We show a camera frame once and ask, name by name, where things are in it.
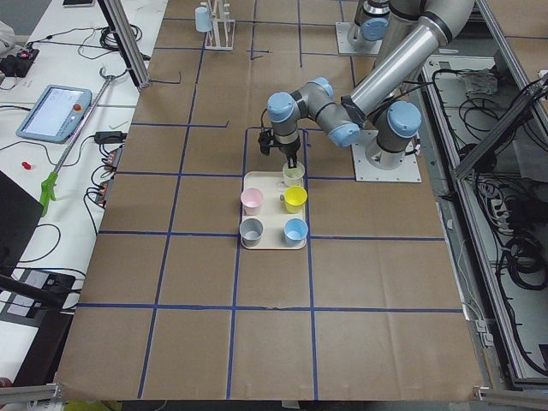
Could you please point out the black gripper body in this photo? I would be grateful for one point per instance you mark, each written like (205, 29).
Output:
(288, 151)

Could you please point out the pale green cup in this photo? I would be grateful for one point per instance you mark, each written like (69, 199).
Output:
(293, 176)

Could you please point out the light blue cup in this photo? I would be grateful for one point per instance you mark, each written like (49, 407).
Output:
(202, 19)

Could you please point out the yellow cup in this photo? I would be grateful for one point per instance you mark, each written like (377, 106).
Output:
(294, 199)

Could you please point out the pink cup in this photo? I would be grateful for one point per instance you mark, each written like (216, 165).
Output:
(252, 200)

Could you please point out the grey cup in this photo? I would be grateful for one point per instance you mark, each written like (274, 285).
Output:
(251, 231)

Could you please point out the cream plastic tray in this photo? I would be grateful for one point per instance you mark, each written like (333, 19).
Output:
(273, 214)

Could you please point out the black power adapter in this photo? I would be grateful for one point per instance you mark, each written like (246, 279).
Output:
(109, 137)

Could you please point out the blue teach pendant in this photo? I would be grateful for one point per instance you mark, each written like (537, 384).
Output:
(56, 114)

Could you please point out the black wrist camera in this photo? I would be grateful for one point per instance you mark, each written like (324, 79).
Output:
(265, 142)

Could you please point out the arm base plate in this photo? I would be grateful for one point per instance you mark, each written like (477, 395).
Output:
(350, 42)
(373, 164)

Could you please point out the white wire cup rack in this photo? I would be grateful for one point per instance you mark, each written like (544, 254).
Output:
(222, 35)

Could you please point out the aluminium frame post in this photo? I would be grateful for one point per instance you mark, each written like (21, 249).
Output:
(118, 23)

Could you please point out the green handled reacher grabber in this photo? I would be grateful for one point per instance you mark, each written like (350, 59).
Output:
(47, 185)

